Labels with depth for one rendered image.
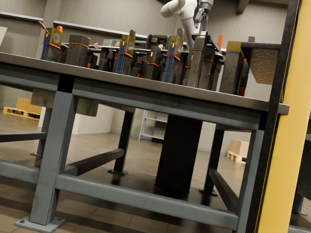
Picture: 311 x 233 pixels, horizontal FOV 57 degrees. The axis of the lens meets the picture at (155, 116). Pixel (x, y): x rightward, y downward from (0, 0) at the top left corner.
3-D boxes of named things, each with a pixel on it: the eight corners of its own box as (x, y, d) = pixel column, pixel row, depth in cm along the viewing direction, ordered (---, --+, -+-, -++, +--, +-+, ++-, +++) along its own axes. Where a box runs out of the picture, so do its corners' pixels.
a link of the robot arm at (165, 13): (164, 1, 223) (178, -4, 228) (155, 8, 239) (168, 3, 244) (171, 18, 226) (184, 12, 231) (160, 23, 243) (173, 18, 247)
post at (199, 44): (183, 94, 140) (195, 36, 141) (187, 95, 145) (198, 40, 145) (193, 95, 138) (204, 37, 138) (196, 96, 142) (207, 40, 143)
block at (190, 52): (176, 96, 157) (186, 46, 157) (183, 100, 167) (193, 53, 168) (189, 98, 154) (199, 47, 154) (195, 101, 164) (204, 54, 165)
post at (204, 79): (194, 99, 156) (204, 48, 157) (197, 101, 161) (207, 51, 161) (203, 101, 154) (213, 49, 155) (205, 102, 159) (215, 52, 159)
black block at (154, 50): (138, 91, 171) (148, 44, 171) (146, 94, 179) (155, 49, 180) (146, 92, 168) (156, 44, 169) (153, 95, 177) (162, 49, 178)
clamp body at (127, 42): (108, 86, 178) (118, 32, 179) (117, 90, 189) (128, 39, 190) (116, 88, 176) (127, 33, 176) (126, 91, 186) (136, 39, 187)
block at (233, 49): (215, 103, 157) (227, 40, 157) (218, 105, 164) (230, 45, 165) (229, 106, 153) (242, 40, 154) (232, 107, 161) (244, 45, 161)
